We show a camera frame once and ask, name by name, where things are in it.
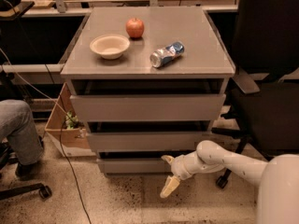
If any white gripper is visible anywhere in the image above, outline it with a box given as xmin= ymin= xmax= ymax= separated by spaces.
xmin=160 ymin=155 xmax=192 ymax=199

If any person leg in jeans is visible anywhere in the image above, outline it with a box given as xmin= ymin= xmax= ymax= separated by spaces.
xmin=0 ymin=100 xmax=43 ymax=165

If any green object in box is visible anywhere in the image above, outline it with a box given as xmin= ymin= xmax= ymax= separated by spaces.
xmin=64 ymin=111 xmax=78 ymax=130

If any black shoe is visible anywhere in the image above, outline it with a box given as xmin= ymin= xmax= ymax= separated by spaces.
xmin=15 ymin=163 xmax=39 ymax=179

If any cardboard box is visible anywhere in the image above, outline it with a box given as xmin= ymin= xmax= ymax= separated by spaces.
xmin=45 ymin=83 xmax=94 ymax=157

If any black office chair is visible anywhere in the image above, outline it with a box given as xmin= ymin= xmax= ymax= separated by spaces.
xmin=210 ymin=0 xmax=299 ymax=189

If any red apple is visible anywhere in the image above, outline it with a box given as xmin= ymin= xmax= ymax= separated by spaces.
xmin=125 ymin=18 xmax=145 ymax=38

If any black floor cable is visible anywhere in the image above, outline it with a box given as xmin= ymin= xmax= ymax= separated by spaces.
xmin=43 ymin=63 xmax=93 ymax=224

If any grey middle drawer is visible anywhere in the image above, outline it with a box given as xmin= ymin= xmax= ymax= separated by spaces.
xmin=86 ymin=132 xmax=211 ymax=152

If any grey bottom drawer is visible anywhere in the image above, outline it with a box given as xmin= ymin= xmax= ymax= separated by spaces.
xmin=97 ymin=159 xmax=171 ymax=175

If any grey drawer cabinet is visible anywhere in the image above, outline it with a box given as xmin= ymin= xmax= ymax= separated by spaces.
xmin=60 ymin=6 xmax=236 ymax=175

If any white cable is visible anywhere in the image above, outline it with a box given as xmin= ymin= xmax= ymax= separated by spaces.
xmin=0 ymin=49 xmax=68 ymax=115

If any grey drawer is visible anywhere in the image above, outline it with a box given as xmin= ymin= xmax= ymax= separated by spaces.
xmin=70 ymin=94 xmax=225 ymax=122
xmin=97 ymin=159 xmax=171 ymax=175
xmin=86 ymin=132 xmax=211 ymax=152

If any white paper bowl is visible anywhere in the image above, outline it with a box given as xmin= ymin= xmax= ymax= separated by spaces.
xmin=90 ymin=35 xmax=130 ymax=60

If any black chair base left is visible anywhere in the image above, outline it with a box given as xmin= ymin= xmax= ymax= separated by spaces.
xmin=0 ymin=142 xmax=52 ymax=200

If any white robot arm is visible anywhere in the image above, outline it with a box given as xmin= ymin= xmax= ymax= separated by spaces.
xmin=160 ymin=140 xmax=299 ymax=224

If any grey top drawer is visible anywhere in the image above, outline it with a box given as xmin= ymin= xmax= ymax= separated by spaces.
xmin=70 ymin=94 xmax=225 ymax=122

